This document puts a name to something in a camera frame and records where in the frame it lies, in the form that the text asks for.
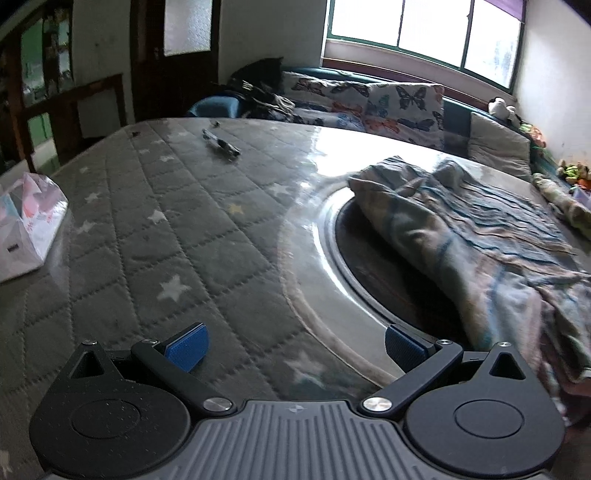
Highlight upright butterfly print pillow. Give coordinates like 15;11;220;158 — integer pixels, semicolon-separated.
363;82;445;150

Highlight round black induction cooktop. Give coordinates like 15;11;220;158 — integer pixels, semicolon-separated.
327;199;472;350

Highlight colourful plush toy pile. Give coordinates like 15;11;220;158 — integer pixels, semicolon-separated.
556;159;591;191

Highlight blue sofa bench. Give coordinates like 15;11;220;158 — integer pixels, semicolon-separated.
188;67;556;174

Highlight grey plain pillow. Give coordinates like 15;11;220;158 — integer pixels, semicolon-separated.
468;112;532;182

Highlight black bag on sofa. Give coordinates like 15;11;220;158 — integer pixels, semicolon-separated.
226;57;296;122

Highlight folded yellow floral blanket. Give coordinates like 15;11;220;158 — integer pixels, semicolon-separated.
532;173;591;239

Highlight green window frame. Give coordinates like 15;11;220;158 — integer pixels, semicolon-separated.
328;0;526;91

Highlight dark wooden door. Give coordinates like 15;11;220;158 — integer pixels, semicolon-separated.
129;1;221;121

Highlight white pink plastic bag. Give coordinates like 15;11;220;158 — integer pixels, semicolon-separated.
0;173;68;282

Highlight orange green plush toy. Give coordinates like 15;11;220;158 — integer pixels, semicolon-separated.
520;122;547;149

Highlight small black metal tool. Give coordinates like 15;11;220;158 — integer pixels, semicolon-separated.
202;120;242;159

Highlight grey quilted star table cover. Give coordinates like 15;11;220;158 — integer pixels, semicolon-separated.
1;119;590;479

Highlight white plush toy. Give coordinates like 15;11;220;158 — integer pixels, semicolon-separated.
488;97;522;128

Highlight long butterfly print cushion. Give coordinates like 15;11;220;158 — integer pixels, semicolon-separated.
279;71;385;130

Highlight dark wooden cabinet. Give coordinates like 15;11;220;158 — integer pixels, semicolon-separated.
1;1;133;173

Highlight blue striped knit garment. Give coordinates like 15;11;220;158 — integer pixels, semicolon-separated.
349;157;590;425

